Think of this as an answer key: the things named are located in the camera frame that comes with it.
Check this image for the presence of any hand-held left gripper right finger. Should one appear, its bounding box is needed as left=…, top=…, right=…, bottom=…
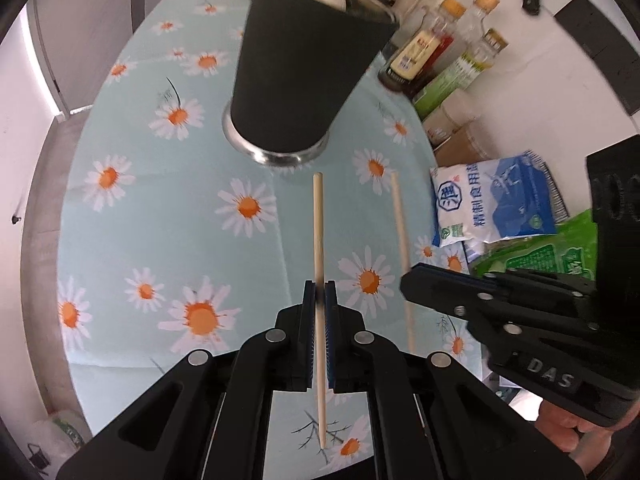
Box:
left=324, top=280, right=587, bottom=480

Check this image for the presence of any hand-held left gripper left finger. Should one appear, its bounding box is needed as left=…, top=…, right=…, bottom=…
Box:
left=55, top=280, right=317, bottom=480

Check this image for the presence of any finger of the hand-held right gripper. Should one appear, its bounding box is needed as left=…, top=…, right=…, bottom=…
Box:
left=407, top=263, right=598, bottom=311
left=400, top=269, right=601, bottom=366

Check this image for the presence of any wooden chopstick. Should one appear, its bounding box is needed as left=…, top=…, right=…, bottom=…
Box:
left=312, top=172, right=328, bottom=450
left=390, top=171, right=417, bottom=353

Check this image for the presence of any black utensil holder cup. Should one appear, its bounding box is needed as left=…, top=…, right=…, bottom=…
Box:
left=222, top=0, right=401, bottom=168

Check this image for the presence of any person's right hand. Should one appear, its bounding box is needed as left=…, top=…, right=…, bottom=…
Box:
left=534, top=395, right=640, bottom=461

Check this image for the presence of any green sugar bag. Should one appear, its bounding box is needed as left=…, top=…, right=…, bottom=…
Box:
left=472, top=208, right=599, bottom=281

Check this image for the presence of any white and blue salt bag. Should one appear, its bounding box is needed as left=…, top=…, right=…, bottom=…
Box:
left=430, top=150, right=571, bottom=248

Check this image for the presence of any brown seasoning container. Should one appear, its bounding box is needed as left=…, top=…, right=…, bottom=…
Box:
left=432, top=125, right=493, bottom=168

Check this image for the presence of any transparent seasoning container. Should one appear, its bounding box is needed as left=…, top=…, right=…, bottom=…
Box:
left=422, top=90, right=478, bottom=148

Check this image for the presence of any floral light blue tablecloth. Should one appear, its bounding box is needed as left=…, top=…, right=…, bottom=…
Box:
left=56, top=0, right=486, bottom=480

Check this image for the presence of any green label oil bottle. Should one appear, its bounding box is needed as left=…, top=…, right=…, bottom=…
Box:
left=412, top=28, right=508, bottom=118

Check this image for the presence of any black power socket panel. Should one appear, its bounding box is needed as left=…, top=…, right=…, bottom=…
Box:
left=554, top=0, right=640, bottom=117

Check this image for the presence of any clear plastic bag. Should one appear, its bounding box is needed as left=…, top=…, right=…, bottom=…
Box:
left=32, top=410, right=93, bottom=461

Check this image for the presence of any clear bottle orange cap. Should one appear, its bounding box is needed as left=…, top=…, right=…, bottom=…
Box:
left=452, top=0, right=501, bottom=56

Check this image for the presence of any black binder clip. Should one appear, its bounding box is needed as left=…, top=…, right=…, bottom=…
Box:
left=26, top=442, right=51, bottom=471

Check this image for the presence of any grey cabinet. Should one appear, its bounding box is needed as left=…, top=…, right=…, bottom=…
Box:
left=27, top=0, right=191, bottom=116

